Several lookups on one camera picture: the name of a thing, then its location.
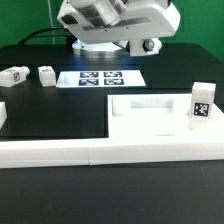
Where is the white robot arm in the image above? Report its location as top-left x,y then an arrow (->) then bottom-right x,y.
58,0 -> 180,58

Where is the white left fence bar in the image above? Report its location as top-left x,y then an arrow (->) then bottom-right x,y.
0,102 -> 7,129

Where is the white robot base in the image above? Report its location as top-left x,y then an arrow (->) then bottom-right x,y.
72,40 -> 128,59

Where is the black cable at base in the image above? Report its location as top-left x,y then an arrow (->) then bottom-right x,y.
17,26 -> 68,46

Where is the white front fence bar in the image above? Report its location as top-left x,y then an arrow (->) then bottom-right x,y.
0,136 -> 224,169

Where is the white fence bar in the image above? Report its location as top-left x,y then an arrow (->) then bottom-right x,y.
0,102 -> 7,129
0,136 -> 224,169

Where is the white sheet with tag markers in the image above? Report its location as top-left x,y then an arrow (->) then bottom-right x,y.
56,70 -> 145,88

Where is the white square tabletop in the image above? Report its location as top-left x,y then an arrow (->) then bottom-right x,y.
107,94 -> 224,142

